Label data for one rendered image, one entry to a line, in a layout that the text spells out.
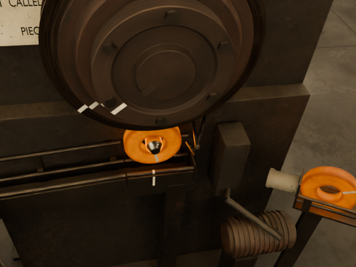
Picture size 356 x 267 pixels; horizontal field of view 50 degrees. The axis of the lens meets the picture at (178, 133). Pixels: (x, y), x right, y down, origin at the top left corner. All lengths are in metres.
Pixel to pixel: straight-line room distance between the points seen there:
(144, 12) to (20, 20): 0.35
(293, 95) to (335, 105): 1.54
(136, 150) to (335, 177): 0.54
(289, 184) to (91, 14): 0.74
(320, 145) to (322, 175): 1.25
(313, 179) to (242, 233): 0.27
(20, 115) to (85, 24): 0.41
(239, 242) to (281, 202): 0.82
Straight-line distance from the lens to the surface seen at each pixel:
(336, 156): 2.35
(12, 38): 0.96
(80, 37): 0.75
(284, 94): 1.17
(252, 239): 1.24
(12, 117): 1.06
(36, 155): 1.13
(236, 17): 0.79
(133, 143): 1.02
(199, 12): 0.69
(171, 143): 1.03
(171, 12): 0.67
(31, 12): 0.92
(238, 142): 1.08
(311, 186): 1.16
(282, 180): 1.17
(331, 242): 1.98
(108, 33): 0.69
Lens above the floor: 1.56
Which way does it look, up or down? 45 degrees down
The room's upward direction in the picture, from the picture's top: 5 degrees clockwise
